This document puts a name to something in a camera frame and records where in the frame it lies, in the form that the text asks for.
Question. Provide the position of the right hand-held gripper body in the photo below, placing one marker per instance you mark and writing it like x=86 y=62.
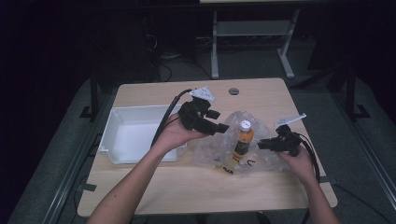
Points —
x=289 y=141

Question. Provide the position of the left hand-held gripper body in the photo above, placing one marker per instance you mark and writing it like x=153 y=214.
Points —
x=194 y=116

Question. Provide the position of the clear plastic bag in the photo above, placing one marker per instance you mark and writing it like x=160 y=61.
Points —
x=214 y=149

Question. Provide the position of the orange drink bottle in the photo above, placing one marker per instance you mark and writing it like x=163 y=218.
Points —
x=243 y=141

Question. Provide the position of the white plastic tray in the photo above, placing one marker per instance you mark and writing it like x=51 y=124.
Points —
x=134 y=137

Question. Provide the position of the person's left hand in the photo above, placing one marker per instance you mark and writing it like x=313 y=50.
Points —
x=174 y=133

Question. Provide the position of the person's right hand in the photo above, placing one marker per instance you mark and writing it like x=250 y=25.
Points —
x=302 y=166

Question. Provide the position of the grey tape strip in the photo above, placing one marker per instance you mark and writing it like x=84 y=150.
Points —
x=324 y=179
x=88 y=187

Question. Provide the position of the black metal stand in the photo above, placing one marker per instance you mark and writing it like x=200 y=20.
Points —
x=351 y=93
x=93 y=99

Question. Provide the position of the metal floor rail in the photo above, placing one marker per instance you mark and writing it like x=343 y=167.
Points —
x=73 y=168
x=370 y=149

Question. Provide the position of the grey metal table frame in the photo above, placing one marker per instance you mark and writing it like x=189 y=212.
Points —
x=249 y=28

